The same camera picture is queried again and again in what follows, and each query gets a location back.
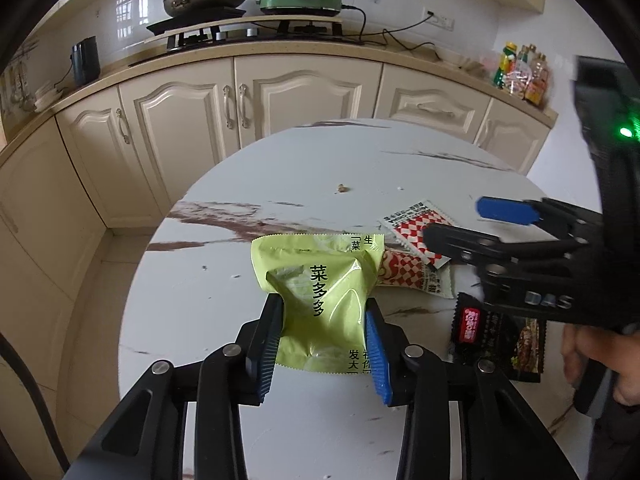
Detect lime green packet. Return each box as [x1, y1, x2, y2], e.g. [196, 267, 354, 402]
[250, 233, 385, 374]

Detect black red wrapper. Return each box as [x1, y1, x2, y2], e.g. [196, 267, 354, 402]
[449, 292, 547, 384]

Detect person right hand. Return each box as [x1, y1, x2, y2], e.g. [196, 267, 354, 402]
[561, 324, 640, 406]

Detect red white checkered wrapper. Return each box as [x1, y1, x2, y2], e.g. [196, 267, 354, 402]
[378, 200, 456, 270]

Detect round white marble table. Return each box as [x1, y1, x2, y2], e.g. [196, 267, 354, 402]
[118, 119, 542, 479]

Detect condiment bottles group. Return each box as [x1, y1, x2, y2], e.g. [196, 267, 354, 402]
[492, 41, 551, 108]

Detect cream lower cabinets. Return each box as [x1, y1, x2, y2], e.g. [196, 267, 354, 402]
[1, 48, 555, 379]

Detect black gas stove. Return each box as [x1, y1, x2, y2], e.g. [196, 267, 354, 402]
[126, 14, 361, 67]

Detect white bowls stack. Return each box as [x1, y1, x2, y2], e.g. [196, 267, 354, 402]
[34, 81, 62, 113]

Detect dark electric kettle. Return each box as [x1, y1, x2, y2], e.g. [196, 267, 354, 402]
[70, 36, 101, 87]

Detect hanging utensil rack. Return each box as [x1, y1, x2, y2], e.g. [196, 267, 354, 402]
[1, 39, 38, 118]

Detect wall power socket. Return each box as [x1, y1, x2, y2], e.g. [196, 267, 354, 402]
[423, 8, 454, 32]

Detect black power cable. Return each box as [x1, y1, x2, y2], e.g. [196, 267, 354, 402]
[340, 4, 444, 64]

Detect black chair frame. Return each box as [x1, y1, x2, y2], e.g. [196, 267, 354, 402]
[0, 331, 72, 474]

